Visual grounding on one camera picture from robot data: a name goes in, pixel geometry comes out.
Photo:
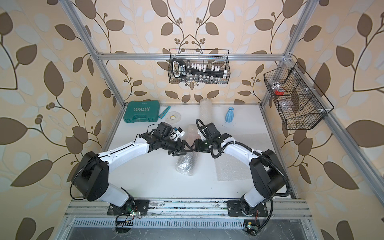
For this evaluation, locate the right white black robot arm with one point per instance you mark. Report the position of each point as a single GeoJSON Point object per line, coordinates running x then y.
{"type": "Point", "coordinates": [268, 176]}

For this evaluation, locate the black wire basket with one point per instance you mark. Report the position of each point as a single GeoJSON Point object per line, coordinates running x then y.
{"type": "Point", "coordinates": [211, 56]}
{"type": "Point", "coordinates": [304, 103]}

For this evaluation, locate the aluminium front rail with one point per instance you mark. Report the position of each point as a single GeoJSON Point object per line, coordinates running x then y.
{"type": "Point", "coordinates": [185, 213]}

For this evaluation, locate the green plastic tool case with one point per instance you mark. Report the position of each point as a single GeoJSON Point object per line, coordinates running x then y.
{"type": "Point", "coordinates": [147, 111]}

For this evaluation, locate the bubble dark cylinder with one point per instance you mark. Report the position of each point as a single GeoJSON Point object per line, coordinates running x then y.
{"type": "Point", "coordinates": [186, 164]}

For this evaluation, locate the bubble wrapped clear cylinder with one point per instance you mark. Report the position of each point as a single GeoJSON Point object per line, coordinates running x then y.
{"type": "Point", "coordinates": [206, 111]}

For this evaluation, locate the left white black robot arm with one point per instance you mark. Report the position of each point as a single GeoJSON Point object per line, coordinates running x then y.
{"type": "Point", "coordinates": [91, 176]}

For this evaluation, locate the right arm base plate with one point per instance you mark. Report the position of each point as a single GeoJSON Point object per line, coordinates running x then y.
{"type": "Point", "coordinates": [239, 208]}

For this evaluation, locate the light blue ribbed vase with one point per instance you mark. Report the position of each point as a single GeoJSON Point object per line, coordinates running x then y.
{"type": "Point", "coordinates": [229, 115]}

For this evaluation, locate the clear bubble wrap sheet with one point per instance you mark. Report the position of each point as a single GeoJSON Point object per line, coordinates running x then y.
{"type": "Point", "coordinates": [228, 168]}

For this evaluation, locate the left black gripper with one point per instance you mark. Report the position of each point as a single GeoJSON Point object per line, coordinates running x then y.
{"type": "Point", "coordinates": [177, 150]}

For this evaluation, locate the right black wire basket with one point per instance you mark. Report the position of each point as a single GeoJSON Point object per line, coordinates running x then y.
{"type": "Point", "coordinates": [304, 103]}

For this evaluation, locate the black socket bit holder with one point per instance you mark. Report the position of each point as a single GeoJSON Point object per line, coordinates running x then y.
{"type": "Point", "coordinates": [180, 68]}

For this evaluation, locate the silver compact disc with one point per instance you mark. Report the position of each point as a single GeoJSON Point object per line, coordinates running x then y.
{"type": "Point", "coordinates": [173, 117]}

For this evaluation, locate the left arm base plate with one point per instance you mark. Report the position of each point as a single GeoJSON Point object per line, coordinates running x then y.
{"type": "Point", "coordinates": [132, 207]}

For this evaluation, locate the back black wire basket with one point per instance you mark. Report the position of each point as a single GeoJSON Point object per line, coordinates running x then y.
{"type": "Point", "coordinates": [211, 56]}

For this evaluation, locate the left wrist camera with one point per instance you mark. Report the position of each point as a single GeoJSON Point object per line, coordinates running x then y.
{"type": "Point", "coordinates": [166, 131]}

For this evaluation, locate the red item in basket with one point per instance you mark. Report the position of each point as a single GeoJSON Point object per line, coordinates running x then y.
{"type": "Point", "coordinates": [278, 90]}

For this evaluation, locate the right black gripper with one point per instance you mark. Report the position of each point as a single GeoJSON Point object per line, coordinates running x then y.
{"type": "Point", "coordinates": [198, 146]}

